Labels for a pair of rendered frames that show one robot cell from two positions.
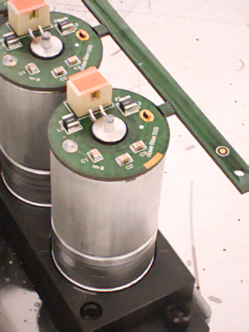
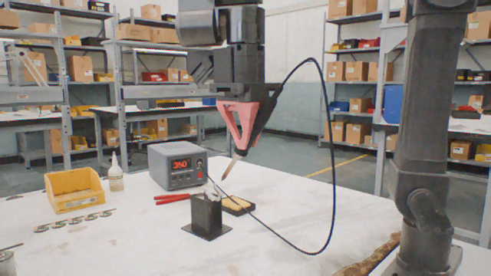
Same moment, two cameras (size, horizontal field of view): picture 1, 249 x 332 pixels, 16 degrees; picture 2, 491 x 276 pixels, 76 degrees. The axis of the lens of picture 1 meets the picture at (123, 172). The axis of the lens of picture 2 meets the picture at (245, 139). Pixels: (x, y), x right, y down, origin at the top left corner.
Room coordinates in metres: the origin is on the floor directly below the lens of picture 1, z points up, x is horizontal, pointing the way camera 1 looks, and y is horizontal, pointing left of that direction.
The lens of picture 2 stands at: (-0.08, 0.41, 1.02)
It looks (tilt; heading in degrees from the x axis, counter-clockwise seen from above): 11 degrees down; 257
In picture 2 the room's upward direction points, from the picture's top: straight up
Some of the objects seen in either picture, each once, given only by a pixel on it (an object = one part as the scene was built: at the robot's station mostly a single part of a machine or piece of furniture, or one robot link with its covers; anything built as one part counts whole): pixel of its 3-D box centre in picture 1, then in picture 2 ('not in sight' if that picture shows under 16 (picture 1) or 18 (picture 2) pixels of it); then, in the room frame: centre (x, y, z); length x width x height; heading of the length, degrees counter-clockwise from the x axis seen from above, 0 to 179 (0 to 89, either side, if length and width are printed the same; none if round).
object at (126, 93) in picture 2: not in sight; (184, 93); (-0.23, -2.85, 0.90); 1.30 x 0.06 x 0.12; 31
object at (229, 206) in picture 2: not in sight; (234, 205); (-0.21, -0.22, 0.76); 0.07 x 0.05 x 0.02; 122
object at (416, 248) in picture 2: not in sight; (424, 245); (-0.43, 0.07, 0.79); 0.20 x 0.07 x 0.08; 33
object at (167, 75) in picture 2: not in sight; (164, 78); (-0.01, -4.85, 1.06); 1.20 x 0.45 x 2.12; 31
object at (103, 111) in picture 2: not in sight; (166, 104); (-0.05, -3.15, 0.76); 1.40 x 0.71 x 1.53; 31
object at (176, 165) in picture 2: not in sight; (177, 164); (-0.09, -0.43, 0.80); 0.15 x 0.12 x 0.10; 109
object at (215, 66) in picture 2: not in sight; (219, 71); (-0.16, -0.10, 1.03); 0.11 x 0.07 x 0.06; 128
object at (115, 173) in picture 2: not in sight; (115, 170); (0.06, -0.40, 0.80); 0.03 x 0.03 x 0.10
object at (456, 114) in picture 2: not in sight; (465, 114); (-2.22, -1.49, 0.77); 0.24 x 0.16 x 0.04; 48
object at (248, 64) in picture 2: not in sight; (245, 70); (-0.19, -0.06, 1.04); 0.10 x 0.07 x 0.07; 38
